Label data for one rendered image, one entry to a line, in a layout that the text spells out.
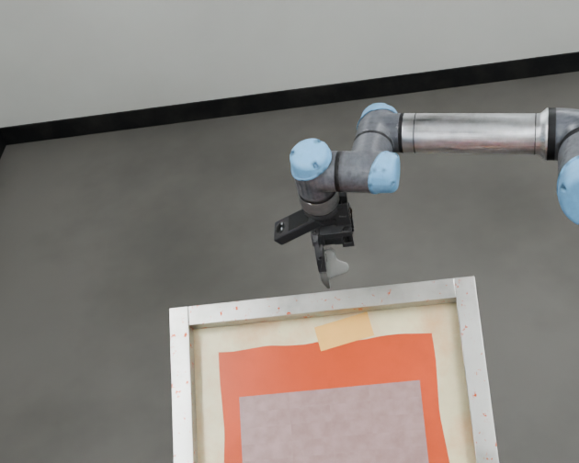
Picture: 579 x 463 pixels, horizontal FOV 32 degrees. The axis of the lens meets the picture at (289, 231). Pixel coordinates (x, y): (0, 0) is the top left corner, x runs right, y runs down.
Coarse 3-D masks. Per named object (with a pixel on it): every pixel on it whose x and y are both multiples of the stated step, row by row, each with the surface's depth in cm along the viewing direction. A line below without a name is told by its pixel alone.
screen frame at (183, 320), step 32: (352, 288) 192; (384, 288) 191; (416, 288) 190; (448, 288) 189; (192, 320) 195; (224, 320) 194; (256, 320) 194; (480, 320) 186; (192, 352) 195; (480, 352) 184; (192, 384) 192; (480, 384) 182; (192, 416) 189; (480, 416) 181; (192, 448) 187; (480, 448) 179
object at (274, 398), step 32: (224, 352) 195; (256, 352) 194; (288, 352) 193; (320, 352) 192; (224, 384) 193; (256, 384) 192; (288, 384) 191; (320, 384) 190; (224, 416) 191; (256, 416) 190; (288, 416) 189; (320, 416) 188; (224, 448) 189; (256, 448) 188; (288, 448) 187; (320, 448) 187
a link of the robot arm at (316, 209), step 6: (336, 192) 190; (300, 198) 191; (336, 198) 191; (306, 204) 190; (312, 204) 189; (318, 204) 189; (324, 204) 189; (330, 204) 190; (336, 204) 192; (306, 210) 192; (312, 210) 191; (318, 210) 190; (324, 210) 191; (330, 210) 191
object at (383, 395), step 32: (352, 352) 191; (384, 352) 190; (416, 352) 190; (352, 384) 189; (384, 384) 188; (416, 384) 188; (352, 416) 188; (384, 416) 187; (416, 416) 186; (352, 448) 186; (384, 448) 185; (416, 448) 184
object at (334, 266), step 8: (328, 248) 202; (328, 256) 202; (328, 264) 202; (336, 264) 202; (344, 264) 202; (320, 272) 202; (328, 272) 203; (336, 272) 203; (344, 272) 203; (328, 280) 204
